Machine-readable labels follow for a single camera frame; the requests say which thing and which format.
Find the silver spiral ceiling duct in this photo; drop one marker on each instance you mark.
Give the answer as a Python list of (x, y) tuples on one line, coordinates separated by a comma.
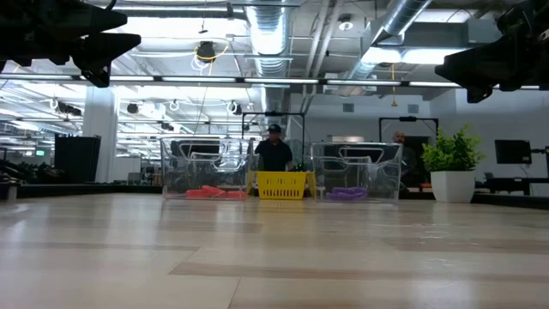
[(268, 38)]

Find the green plant in white pot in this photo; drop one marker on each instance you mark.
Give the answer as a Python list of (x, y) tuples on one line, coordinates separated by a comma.
[(454, 184)]

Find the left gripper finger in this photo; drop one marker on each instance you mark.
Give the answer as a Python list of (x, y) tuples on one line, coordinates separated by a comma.
[(103, 49), (98, 18)]

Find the black partition panel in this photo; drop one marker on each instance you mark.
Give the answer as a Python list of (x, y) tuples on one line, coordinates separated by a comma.
[(77, 159)]

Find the grey wall vent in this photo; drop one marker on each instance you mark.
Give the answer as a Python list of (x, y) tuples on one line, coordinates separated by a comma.
[(412, 108), (348, 107)]

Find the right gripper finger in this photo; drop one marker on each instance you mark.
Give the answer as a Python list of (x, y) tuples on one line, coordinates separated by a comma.
[(517, 20), (484, 64)]

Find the black background desk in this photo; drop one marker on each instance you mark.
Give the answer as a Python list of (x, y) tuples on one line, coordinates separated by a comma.
[(514, 183)]

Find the black computer monitor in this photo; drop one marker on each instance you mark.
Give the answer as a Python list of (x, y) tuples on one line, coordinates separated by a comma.
[(512, 151)]

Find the clear plastic bin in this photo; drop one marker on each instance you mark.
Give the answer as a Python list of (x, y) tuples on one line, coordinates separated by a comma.
[(171, 171), (386, 189)]

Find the person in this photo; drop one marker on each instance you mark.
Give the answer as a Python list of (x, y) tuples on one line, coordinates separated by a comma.
[(399, 138), (274, 154)]

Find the long ceiling light strip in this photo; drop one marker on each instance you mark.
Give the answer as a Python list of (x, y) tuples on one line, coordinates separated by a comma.
[(279, 80)]

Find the yellow plastic basket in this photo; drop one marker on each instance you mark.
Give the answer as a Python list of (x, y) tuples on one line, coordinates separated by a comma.
[(281, 184)]

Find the silver slanted ceiling duct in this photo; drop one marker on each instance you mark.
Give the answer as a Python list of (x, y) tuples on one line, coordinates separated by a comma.
[(399, 13)]

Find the black ceiling spotlight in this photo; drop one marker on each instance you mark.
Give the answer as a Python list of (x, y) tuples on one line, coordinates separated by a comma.
[(236, 108), (133, 108)]

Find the black metal background frame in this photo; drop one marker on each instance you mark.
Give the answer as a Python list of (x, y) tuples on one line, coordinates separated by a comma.
[(407, 118), (274, 113)]

